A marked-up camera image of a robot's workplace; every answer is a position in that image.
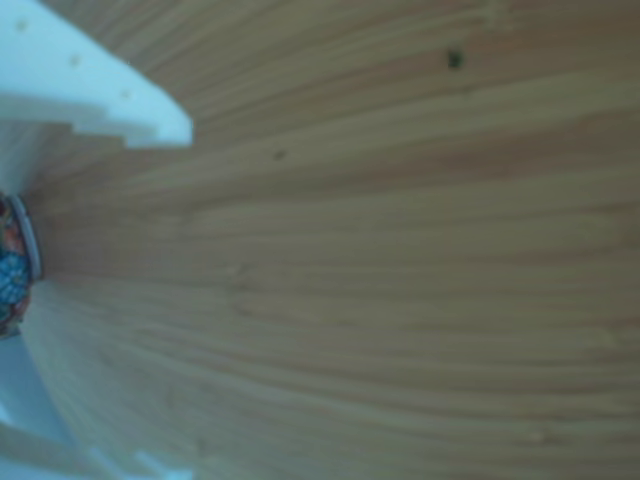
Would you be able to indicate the colourful patterned ceramic cup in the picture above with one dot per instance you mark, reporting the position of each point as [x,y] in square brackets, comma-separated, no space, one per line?
[15,280]

